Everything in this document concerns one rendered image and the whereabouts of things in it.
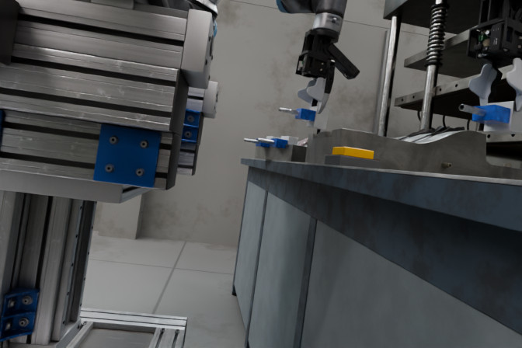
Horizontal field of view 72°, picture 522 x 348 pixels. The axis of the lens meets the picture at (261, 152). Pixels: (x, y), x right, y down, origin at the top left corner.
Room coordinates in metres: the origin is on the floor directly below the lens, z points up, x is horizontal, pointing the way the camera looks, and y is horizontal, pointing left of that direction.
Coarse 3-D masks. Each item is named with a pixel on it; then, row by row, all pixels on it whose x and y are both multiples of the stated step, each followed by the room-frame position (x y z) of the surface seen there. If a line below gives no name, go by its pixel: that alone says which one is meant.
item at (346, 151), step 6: (336, 150) 0.70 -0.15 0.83; (342, 150) 0.67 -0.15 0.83; (348, 150) 0.67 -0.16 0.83; (354, 150) 0.67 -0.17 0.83; (360, 150) 0.67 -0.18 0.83; (366, 150) 0.67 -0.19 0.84; (354, 156) 0.67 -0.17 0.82; (360, 156) 0.67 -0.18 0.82; (366, 156) 0.67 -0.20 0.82; (372, 156) 0.68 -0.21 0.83
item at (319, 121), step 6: (282, 108) 0.94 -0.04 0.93; (300, 108) 0.96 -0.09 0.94; (312, 108) 0.97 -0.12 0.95; (324, 108) 0.95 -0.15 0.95; (294, 114) 0.95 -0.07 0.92; (300, 114) 0.94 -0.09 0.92; (306, 114) 0.94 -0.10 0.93; (312, 114) 0.95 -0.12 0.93; (318, 114) 0.95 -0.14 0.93; (324, 114) 0.95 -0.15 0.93; (306, 120) 0.97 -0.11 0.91; (312, 120) 0.95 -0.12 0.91; (318, 120) 0.95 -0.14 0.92; (324, 120) 0.95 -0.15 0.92; (312, 126) 0.95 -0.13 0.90; (318, 126) 0.95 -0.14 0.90; (324, 126) 0.95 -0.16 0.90
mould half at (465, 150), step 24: (312, 144) 1.03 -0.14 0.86; (336, 144) 0.84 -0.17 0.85; (360, 144) 0.84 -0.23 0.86; (384, 144) 0.84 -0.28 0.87; (408, 144) 0.85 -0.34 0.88; (432, 144) 0.86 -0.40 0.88; (456, 144) 0.87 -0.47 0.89; (480, 144) 0.88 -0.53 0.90; (384, 168) 0.85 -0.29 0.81; (408, 168) 0.86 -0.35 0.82; (432, 168) 0.87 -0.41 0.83; (456, 168) 0.88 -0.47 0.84; (480, 168) 0.89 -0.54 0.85; (504, 168) 0.90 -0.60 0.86
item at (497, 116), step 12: (468, 108) 0.62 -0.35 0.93; (480, 108) 0.65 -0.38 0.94; (492, 108) 0.63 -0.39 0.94; (504, 108) 0.63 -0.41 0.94; (480, 120) 0.65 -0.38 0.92; (492, 120) 0.63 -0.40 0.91; (504, 120) 0.64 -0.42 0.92; (516, 120) 0.64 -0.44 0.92; (492, 132) 0.68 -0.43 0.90; (504, 132) 0.66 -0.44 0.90; (516, 132) 0.65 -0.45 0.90
